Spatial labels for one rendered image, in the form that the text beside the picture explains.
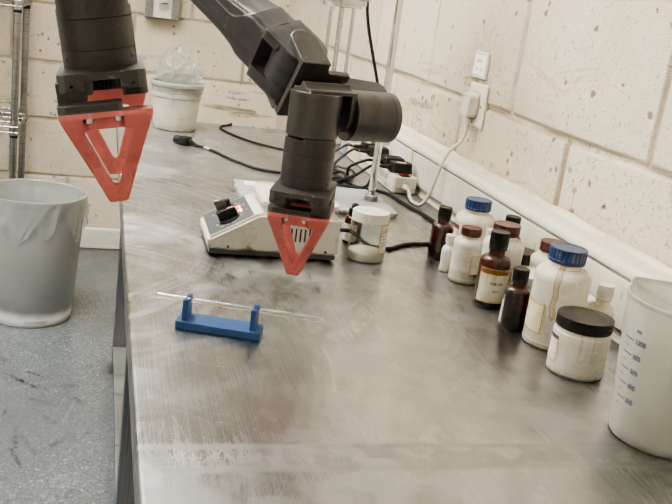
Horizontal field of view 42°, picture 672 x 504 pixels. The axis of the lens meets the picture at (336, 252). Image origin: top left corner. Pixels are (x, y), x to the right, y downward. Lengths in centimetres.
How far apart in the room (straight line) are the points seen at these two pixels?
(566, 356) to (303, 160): 38
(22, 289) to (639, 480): 232
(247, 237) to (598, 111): 56
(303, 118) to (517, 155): 74
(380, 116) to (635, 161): 46
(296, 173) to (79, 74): 34
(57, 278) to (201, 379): 205
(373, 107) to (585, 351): 37
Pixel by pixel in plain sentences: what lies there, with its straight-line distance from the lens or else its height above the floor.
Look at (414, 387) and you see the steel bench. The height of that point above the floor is 75.
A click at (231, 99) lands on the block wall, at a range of 374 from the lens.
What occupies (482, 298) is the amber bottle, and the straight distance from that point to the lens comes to 125.
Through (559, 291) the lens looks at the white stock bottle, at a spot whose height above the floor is 83.
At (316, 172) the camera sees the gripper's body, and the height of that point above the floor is 96.
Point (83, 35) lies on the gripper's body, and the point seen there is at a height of 109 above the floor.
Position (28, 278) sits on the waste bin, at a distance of 292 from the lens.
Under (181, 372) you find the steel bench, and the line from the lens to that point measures 93.
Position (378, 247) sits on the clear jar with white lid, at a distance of 137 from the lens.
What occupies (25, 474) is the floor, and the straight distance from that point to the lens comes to 220.
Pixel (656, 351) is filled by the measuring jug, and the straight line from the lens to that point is 90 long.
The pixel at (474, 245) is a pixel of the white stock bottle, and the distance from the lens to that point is 133.
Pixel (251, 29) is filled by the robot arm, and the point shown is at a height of 109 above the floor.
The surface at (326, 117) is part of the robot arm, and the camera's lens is 94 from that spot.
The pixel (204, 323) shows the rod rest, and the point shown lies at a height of 76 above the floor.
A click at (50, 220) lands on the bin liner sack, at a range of 285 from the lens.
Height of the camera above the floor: 114
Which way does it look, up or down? 16 degrees down
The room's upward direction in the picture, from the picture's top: 8 degrees clockwise
